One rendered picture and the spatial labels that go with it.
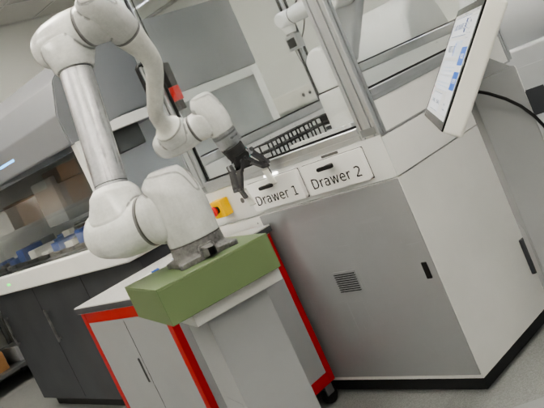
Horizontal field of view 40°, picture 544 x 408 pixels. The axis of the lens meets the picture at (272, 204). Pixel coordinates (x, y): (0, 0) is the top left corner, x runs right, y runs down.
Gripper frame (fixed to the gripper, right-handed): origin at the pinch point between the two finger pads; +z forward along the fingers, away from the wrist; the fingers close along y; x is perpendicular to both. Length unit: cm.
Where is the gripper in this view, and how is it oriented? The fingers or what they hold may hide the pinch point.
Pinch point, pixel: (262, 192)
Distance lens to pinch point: 269.3
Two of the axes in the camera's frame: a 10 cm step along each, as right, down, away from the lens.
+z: 5.3, 8.1, 2.6
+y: 5.5, -5.6, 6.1
